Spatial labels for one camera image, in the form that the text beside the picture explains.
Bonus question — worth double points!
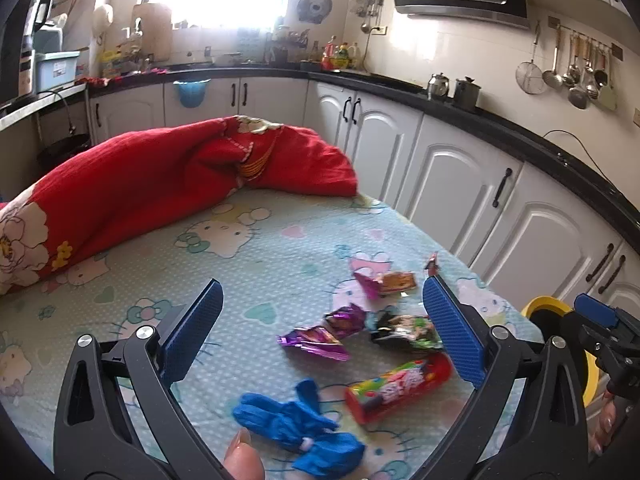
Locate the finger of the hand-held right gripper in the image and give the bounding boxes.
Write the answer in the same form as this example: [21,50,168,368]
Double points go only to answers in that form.
[574,294,640,343]
[580,326,615,361]

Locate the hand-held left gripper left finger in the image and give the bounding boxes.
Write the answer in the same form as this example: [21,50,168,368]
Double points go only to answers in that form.
[52,277,236,480]

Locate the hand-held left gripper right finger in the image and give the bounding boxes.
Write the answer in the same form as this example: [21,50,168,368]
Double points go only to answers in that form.
[410,276,591,480]

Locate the green black foil wrapper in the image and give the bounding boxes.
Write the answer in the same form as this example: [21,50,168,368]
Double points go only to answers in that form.
[369,310,445,353]

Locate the black yellow-rimmed waste bin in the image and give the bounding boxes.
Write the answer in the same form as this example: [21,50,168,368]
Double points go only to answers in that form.
[520,296,601,401]

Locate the red candy tube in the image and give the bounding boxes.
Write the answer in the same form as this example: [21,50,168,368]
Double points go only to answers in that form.
[345,352,454,423]

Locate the pink wrapper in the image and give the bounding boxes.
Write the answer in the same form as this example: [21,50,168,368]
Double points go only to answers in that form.
[350,255,388,301]

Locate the long purple foil wrapper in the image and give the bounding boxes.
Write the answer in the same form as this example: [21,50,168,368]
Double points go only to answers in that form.
[277,325,351,362]

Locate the blue glove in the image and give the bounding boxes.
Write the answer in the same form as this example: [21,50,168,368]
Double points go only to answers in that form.
[232,379,366,478]

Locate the person's right hand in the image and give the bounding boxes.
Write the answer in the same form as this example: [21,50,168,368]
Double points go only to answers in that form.
[589,392,621,456]

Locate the person's left hand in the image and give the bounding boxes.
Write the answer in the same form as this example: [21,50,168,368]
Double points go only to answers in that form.
[222,427,265,480]

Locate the cartoon cat bed sheet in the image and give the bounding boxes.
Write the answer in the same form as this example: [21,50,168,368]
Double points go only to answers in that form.
[0,192,541,480]

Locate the white lower kitchen cabinets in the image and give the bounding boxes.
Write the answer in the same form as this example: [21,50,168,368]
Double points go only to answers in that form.
[87,77,640,321]

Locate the red floral blanket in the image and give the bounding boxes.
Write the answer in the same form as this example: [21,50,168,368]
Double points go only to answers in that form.
[0,115,358,297]

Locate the black kitchen countertop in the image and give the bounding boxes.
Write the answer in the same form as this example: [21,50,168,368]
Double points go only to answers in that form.
[75,62,640,231]

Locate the pale green spatula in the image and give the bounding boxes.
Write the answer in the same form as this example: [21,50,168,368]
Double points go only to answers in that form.
[597,50,618,111]

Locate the large steel ladle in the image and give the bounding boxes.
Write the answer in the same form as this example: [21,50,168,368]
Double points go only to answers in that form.
[568,35,590,110]

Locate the steel slotted spoon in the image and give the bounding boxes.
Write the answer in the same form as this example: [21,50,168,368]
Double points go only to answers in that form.
[585,40,600,100]

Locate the black round basin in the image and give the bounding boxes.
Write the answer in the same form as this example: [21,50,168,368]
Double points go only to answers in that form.
[37,132,92,171]

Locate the black ladle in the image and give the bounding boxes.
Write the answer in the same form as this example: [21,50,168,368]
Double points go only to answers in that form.
[594,45,609,86]

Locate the dark lidded canister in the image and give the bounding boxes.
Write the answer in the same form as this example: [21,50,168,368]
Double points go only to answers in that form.
[452,76,482,111]

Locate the blue hanging plastic bin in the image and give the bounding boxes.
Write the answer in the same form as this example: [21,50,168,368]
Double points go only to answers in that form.
[173,80,210,108]

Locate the steel teapot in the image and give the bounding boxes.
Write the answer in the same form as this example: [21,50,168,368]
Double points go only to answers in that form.
[427,72,451,102]

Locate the red counter cloth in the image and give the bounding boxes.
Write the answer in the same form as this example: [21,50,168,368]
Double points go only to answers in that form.
[75,67,168,86]

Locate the white side table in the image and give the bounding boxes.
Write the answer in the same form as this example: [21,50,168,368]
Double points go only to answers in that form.
[0,82,88,131]

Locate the yellow green packet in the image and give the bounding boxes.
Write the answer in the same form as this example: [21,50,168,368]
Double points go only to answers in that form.
[100,47,131,78]

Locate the blue plastic storage box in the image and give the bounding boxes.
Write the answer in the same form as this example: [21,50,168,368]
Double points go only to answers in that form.
[34,51,81,93]

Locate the grey knife rack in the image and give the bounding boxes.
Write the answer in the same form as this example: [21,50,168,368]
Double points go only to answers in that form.
[235,27,261,56]

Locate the black spice rack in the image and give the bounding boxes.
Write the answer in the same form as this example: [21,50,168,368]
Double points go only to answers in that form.
[270,25,311,63]

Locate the wooden cutting board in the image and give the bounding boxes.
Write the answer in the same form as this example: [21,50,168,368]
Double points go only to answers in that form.
[132,2,173,58]

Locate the black microwave oven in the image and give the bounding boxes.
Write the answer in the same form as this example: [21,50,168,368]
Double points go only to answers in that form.
[0,0,53,106]

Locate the hanging kitchen tools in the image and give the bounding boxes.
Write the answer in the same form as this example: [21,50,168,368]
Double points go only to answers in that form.
[350,0,386,33]

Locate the looped black cable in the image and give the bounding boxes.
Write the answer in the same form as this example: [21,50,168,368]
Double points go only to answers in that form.
[542,130,618,192]

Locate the metal utensil rail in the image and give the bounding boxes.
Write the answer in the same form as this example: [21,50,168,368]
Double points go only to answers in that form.
[547,16,623,58]

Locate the round wall vent fan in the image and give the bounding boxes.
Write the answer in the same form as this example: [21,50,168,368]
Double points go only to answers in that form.
[296,0,333,25]

